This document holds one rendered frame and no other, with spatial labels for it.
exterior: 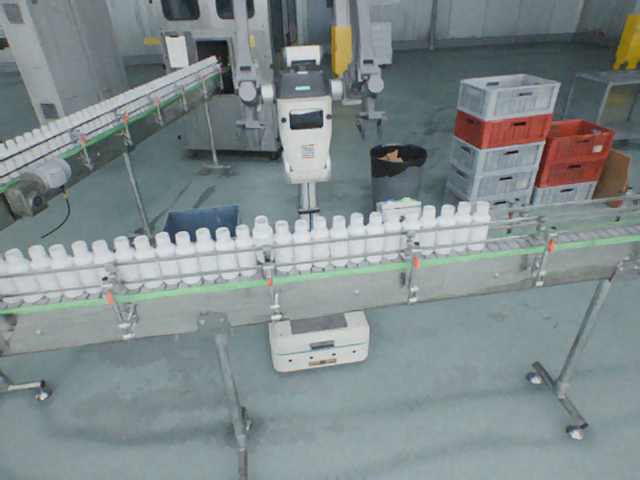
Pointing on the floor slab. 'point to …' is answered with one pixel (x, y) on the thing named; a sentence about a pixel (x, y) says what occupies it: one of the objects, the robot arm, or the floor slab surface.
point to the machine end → (267, 49)
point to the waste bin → (396, 172)
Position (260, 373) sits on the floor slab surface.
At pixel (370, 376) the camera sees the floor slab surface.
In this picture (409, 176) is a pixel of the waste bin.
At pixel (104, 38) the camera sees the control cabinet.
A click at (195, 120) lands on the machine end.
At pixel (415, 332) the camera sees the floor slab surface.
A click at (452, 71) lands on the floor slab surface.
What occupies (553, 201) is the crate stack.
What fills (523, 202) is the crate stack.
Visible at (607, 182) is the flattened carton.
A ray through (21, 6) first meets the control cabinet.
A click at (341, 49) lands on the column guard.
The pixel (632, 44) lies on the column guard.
